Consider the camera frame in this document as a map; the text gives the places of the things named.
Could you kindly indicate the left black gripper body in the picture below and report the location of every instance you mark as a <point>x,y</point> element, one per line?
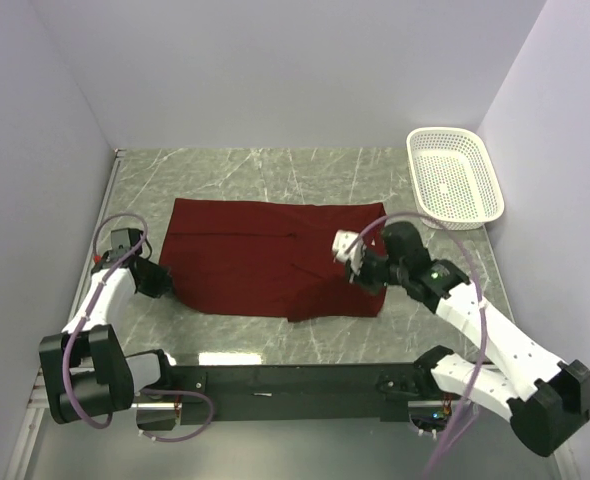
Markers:
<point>156,278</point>

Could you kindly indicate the dark red t-shirt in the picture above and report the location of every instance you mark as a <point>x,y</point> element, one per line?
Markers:
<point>264,259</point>

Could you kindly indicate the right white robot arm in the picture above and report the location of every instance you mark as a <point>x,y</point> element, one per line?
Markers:
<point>544,398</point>

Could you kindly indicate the white plastic laundry basket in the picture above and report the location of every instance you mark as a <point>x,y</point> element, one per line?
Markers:
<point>453,178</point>

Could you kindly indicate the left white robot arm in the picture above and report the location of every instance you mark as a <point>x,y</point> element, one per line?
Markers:
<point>86,373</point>

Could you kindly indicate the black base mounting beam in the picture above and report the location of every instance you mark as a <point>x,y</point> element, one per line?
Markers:
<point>295,392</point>

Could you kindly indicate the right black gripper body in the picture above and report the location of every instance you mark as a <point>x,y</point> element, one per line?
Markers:
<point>374,273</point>

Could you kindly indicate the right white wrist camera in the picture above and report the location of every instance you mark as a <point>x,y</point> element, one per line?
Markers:
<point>348,248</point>

